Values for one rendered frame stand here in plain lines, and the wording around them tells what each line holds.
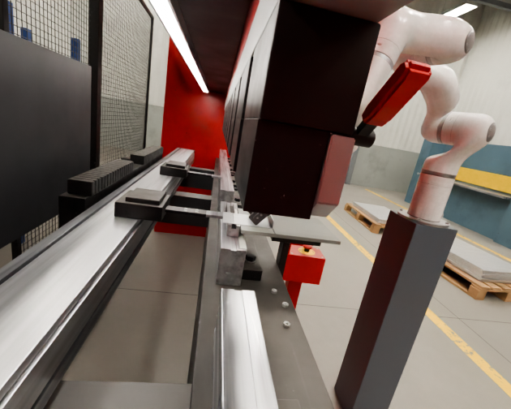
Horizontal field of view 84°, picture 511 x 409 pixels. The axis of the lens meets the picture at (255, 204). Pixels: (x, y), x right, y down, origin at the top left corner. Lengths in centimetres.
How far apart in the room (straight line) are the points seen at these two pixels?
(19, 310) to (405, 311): 127
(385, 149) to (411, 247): 854
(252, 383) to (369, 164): 928
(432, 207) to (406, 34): 66
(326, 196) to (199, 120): 267
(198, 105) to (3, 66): 223
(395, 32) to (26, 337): 90
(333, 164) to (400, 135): 964
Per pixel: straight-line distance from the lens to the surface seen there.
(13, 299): 49
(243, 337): 43
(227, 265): 68
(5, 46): 80
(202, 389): 49
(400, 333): 146
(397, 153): 995
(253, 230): 70
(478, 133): 124
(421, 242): 126
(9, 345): 42
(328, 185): 26
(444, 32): 96
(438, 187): 127
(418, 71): 26
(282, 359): 56
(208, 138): 289
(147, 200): 73
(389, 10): 25
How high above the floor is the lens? 125
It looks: 15 degrees down
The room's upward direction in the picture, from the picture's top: 10 degrees clockwise
